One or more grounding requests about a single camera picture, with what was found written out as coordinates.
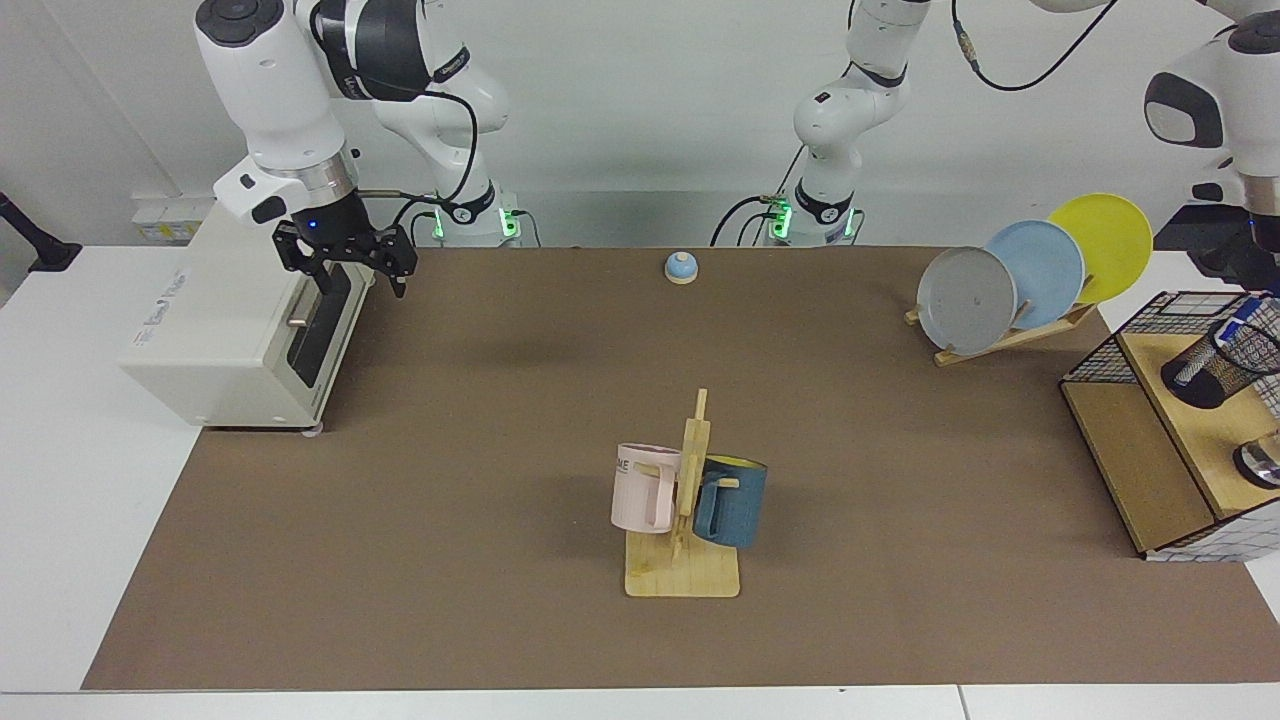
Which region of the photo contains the wooden plate rack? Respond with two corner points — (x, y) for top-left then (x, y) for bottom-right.
(905, 300), (1098, 368)

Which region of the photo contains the light blue plate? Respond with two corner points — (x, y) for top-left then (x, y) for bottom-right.
(985, 219), (1086, 331)

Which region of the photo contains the grey plate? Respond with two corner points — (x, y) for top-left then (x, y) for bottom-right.
(916, 246), (1018, 357)

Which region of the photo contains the pale toaster oven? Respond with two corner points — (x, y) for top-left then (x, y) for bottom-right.
(118, 200), (376, 438)

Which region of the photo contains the blue and white marker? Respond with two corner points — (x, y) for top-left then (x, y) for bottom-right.
(1172, 298), (1273, 389)

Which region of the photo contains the black stand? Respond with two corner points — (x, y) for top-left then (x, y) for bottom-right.
(0, 190), (83, 273)

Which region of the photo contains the brown table cloth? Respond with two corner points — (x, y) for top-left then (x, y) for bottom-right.
(82, 245), (1280, 691)

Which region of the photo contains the yellow plate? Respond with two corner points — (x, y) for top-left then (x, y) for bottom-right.
(1047, 193), (1154, 306)

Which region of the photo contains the wooden cup stand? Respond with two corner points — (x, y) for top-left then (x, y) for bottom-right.
(625, 388), (742, 599)

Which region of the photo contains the dark teal cup yellow inside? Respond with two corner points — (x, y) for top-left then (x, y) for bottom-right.
(692, 455), (769, 550)

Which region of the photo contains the pink cup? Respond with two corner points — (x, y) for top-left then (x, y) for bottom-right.
(611, 443), (683, 535)

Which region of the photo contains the black mesh pen holder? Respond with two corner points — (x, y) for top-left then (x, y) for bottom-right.
(1160, 315), (1280, 410)

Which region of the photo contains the glass lid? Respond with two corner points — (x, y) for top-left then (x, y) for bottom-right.
(1232, 430), (1280, 491)

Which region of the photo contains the white wall socket strip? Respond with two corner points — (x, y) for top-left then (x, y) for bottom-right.
(132, 195), (216, 246)

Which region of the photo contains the wire basket with wooden floor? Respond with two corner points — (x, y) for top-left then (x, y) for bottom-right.
(1060, 290), (1280, 563)

